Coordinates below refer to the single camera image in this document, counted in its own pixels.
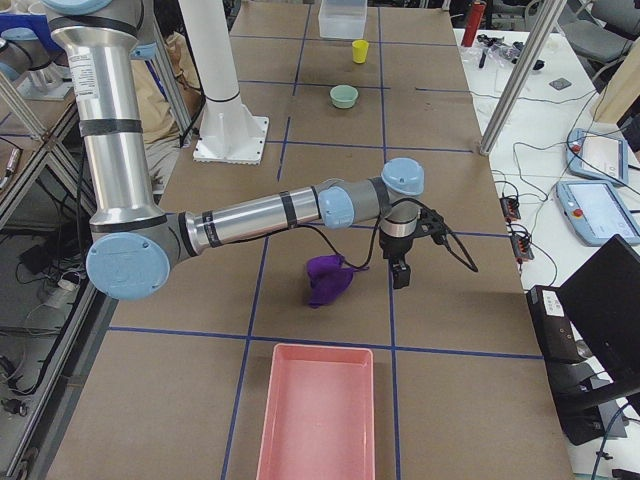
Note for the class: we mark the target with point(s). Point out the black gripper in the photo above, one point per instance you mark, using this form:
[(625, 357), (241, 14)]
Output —
[(396, 248)]

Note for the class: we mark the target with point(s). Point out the purple cloth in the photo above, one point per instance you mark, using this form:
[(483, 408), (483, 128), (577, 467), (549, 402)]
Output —
[(329, 278)]

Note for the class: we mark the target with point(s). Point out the mint green bowl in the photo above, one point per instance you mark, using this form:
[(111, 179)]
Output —
[(343, 96)]

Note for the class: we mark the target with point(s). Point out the yellow plastic cup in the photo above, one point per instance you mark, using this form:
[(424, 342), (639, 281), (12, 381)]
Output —
[(360, 48)]

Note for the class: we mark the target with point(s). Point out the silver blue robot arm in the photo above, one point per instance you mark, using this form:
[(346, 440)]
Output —
[(136, 243)]

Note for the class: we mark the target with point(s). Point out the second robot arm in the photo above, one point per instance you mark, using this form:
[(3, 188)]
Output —
[(31, 67)]

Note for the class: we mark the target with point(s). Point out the black box device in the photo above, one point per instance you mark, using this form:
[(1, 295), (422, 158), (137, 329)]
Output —
[(552, 327)]

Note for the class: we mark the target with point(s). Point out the clear plastic box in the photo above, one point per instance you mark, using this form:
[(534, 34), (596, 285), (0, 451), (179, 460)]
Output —
[(342, 19)]

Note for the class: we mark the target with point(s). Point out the lower orange connector block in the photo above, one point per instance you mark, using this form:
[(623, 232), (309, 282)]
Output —
[(521, 248)]

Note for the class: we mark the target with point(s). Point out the orange connector block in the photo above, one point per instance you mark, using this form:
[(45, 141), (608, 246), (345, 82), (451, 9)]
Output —
[(521, 248), (510, 208)]

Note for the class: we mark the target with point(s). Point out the upper orange connector block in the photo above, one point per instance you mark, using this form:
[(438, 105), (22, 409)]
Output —
[(510, 208)]

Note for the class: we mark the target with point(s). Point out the pink plastic tray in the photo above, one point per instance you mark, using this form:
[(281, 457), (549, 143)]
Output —
[(320, 414)]

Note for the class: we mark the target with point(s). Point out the black monitor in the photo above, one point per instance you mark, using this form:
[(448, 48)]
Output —
[(601, 299)]

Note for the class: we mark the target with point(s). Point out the lower blue teach pendant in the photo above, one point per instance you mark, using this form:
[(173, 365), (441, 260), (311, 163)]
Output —
[(596, 212)]

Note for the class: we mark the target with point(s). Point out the blue teach pendant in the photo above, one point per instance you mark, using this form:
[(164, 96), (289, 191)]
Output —
[(596, 212), (598, 156)]

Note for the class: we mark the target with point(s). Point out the upper blue teach pendant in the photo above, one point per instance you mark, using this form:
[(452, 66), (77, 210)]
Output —
[(598, 156)]

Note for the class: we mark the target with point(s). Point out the person in beige clothes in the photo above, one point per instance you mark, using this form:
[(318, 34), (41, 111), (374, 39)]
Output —
[(160, 131)]

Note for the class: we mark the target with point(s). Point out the red cylinder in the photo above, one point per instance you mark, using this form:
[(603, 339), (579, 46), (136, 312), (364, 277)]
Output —
[(474, 19)]

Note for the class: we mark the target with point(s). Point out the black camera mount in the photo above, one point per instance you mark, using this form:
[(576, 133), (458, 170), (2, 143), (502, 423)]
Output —
[(431, 224)]

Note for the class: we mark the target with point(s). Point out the aluminium frame post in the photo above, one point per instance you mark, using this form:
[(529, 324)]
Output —
[(536, 40)]

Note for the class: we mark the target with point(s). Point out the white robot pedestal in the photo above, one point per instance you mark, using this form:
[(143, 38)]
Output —
[(228, 131)]

